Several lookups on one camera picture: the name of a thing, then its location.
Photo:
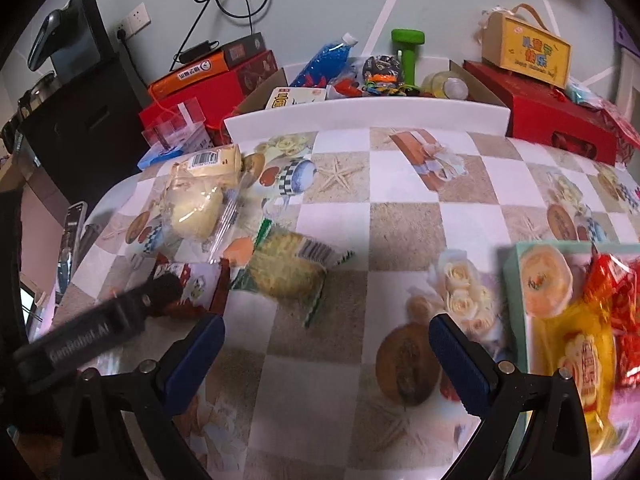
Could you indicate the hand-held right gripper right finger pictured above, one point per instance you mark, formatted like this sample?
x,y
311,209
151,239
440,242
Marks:
x,y
457,365

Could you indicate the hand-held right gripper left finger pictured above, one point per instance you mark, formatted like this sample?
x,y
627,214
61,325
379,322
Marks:
x,y
195,360

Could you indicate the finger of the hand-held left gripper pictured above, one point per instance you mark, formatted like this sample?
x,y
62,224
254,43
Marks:
x,y
165,292

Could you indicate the red and white biscuit packet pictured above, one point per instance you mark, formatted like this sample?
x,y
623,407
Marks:
x,y
205,285

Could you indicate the teal tray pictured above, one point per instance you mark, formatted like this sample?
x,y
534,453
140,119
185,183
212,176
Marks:
x,y
512,280

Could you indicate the round orange pastry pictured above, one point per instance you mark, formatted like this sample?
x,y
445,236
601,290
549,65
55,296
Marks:
x,y
545,280

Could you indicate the yellow snack packet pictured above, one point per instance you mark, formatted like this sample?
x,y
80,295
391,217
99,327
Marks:
x,y
580,360

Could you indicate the red snack packet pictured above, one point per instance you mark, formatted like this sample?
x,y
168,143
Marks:
x,y
620,300

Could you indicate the phone stand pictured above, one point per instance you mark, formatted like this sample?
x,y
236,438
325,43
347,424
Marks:
x,y
92,237

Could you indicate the clear-wrapped cream bread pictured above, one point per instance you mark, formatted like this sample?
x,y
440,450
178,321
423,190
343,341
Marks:
x,y
192,205

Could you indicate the smartphone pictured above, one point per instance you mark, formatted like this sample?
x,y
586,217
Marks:
x,y
70,240

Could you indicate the green-edged clear biscuit packet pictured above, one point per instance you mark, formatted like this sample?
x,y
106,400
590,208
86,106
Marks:
x,y
290,270

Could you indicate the light blue box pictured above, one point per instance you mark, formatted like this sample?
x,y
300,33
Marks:
x,y
160,155

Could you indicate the clear plastic box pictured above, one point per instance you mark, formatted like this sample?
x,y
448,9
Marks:
x,y
172,122

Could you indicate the printed tablecloth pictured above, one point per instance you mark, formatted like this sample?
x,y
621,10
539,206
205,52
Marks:
x,y
400,200

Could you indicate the black cabinet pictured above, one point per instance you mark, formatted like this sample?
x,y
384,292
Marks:
x,y
85,135

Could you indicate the red gift box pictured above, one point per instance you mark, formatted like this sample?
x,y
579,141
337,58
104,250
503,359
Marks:
x,y
220,95

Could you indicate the cardboard box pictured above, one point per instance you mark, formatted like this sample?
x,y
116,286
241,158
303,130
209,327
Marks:
x,y
260,92

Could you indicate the orange box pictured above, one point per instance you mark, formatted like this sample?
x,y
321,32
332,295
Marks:
x,y
200,70

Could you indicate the white and yellow carton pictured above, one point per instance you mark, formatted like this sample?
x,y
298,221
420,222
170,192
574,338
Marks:
x,y
295,97

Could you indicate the black power adapter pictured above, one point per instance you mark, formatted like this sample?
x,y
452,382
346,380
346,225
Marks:
x,y
197,51

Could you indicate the dark printed box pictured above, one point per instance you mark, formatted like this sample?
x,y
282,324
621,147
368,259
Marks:
x,y
245,50

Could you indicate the long red box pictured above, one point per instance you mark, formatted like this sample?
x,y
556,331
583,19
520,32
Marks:
x,y
540,115

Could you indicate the white board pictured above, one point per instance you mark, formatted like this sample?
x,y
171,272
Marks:
x,y
375,112

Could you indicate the black monitor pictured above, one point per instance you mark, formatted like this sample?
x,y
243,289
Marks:
x,y
90,25

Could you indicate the blue bottle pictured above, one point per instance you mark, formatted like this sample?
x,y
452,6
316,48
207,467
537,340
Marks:
x,y
322,60

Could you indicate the light blue packet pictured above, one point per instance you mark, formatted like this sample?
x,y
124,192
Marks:
x,y
585,94

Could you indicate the dark round snack packet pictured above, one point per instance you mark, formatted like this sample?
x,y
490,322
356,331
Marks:
x,y
382,70

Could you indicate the green dumbbell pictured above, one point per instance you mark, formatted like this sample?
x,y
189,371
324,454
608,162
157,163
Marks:
x,y
407,50

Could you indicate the purple perforated board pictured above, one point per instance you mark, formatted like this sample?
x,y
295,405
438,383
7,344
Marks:
x,y
627,35

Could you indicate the white wall socket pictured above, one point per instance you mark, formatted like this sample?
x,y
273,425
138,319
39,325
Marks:
x,y
135,20

